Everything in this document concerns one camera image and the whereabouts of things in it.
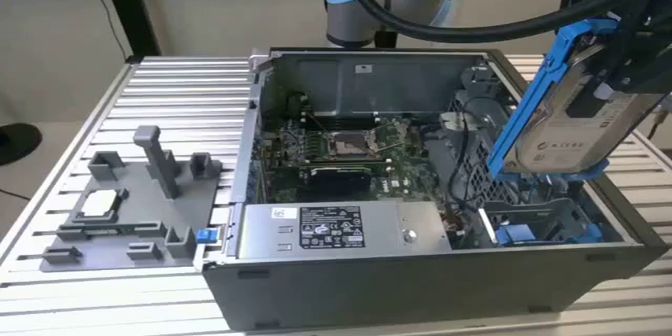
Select grey metal disk bay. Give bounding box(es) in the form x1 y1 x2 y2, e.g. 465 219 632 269
422 90 532 206

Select green motherboard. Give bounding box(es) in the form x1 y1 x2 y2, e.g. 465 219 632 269
260 113 453 205

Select round black stand foot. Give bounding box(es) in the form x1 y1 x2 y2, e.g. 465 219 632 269
0 123 42 166

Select small black graphics card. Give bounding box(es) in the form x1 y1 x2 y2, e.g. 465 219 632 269
298 165 373 196

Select green RAM stick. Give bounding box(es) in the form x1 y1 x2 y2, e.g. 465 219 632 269
60 222 158 235

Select thin black case wire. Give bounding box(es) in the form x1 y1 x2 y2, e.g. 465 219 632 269
448 95 497 199

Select silver power supply unit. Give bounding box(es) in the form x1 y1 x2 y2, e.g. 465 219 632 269
233 201 452 259

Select black frame post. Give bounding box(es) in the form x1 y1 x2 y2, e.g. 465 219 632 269
96 0 161 58

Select dark grey PC case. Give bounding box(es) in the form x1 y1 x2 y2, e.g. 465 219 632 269
201 46 668 331

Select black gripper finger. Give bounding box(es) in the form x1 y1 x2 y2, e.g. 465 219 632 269
566 76 614 119

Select grey parts rack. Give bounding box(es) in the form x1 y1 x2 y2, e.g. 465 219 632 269
38 125 225 274

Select CPU socket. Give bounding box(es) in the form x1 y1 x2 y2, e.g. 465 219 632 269
324 129 384 161

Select thick black gripper cable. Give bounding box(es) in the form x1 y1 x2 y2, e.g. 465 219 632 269
330 0 672 43

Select thin metal locking lever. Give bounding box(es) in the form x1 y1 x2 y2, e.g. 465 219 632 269
302 109 330 133

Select hard disk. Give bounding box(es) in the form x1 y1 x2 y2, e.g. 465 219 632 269
486 19 672 184

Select thin black wall cable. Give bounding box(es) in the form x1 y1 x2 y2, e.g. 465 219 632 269
82 0 132 64

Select metal socket cover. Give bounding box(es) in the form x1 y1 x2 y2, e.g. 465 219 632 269
366 121 412 149

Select silver CPU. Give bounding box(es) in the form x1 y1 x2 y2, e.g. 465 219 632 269
77 190 120 217

